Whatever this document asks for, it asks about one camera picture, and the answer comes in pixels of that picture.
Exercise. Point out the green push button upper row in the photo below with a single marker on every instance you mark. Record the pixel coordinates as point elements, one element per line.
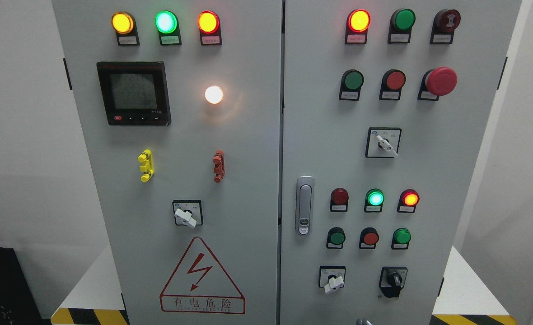
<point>351,83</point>

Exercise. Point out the white rotary switch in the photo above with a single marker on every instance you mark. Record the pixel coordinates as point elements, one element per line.
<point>383,142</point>
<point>331,278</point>

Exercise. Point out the grey electrical control cabinet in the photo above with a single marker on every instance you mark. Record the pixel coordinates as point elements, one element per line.
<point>280,66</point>

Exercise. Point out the white glowing indicator light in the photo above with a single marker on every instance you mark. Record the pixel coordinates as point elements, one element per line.
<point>214,94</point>

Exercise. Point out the white rotary switch lower left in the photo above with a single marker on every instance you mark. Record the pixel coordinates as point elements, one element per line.
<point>331,278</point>

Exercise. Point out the red push button upper row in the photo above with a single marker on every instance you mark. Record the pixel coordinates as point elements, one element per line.
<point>392,84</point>

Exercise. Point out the red-rimmed indicator light right door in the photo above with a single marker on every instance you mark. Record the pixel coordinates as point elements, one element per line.
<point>357,25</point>

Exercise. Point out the red terminal connector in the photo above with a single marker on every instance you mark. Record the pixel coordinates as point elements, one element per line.
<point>219,168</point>

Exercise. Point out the red-rimmed indicator light top left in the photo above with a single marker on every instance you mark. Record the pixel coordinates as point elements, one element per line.
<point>209,25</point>

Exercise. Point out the green indicator light top right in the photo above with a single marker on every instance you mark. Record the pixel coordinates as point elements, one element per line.
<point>400,28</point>

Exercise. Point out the yellow indicator light top left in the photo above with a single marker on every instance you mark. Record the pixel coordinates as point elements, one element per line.
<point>126,31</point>

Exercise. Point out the black rotary selector switch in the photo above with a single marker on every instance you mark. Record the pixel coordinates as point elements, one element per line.
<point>392,281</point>

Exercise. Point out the red indicator light middle left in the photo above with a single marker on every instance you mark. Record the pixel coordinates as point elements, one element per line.
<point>339,199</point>

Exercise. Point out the yellow terminal connector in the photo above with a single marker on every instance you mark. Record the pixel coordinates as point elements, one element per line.
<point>146,165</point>

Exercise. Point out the green indicator light top left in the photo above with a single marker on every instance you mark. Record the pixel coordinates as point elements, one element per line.
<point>168,28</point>

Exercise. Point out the red indicator light middle right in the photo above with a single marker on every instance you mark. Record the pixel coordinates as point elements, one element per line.
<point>408,201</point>

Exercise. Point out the white rotary switch left door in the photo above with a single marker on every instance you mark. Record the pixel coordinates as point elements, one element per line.
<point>187,213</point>

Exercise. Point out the red indicator light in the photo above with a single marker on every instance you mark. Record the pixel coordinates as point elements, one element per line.
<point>339,199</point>
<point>408,201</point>

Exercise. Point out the red electrical hazard warning sticker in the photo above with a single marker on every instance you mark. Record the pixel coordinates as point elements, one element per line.
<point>200,284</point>

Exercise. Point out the green indicator light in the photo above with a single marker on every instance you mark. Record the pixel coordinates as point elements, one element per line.
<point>400,28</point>
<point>168,28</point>
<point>374,201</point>

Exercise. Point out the green indicator light middle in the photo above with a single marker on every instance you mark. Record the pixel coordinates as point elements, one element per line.
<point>374,201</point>

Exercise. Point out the black digital power meter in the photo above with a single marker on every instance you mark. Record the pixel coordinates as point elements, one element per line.
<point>134,92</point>

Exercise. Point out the black box with antenna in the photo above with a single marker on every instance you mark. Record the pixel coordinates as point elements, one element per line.
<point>17,306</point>

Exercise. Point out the silver door handle lock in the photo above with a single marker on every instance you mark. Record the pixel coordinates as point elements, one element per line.
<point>303,209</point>

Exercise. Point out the green start push button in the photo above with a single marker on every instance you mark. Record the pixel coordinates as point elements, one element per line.
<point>401,239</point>

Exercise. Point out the green push button lower left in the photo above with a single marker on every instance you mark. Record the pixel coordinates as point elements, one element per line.
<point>335,238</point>

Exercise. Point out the white platform with hazard stripes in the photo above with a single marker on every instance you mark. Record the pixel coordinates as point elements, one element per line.
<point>463,300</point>

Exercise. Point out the white rotary switch upper right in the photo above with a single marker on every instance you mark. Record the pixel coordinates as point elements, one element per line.
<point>383,142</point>

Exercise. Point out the red push button lower middle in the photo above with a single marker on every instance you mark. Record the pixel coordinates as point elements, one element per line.
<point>369,238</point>

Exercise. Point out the red emergency stop mushroom button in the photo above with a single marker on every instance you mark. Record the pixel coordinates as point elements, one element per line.
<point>437,82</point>

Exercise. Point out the dark red buzzer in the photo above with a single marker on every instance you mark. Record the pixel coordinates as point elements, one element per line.
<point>444,24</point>

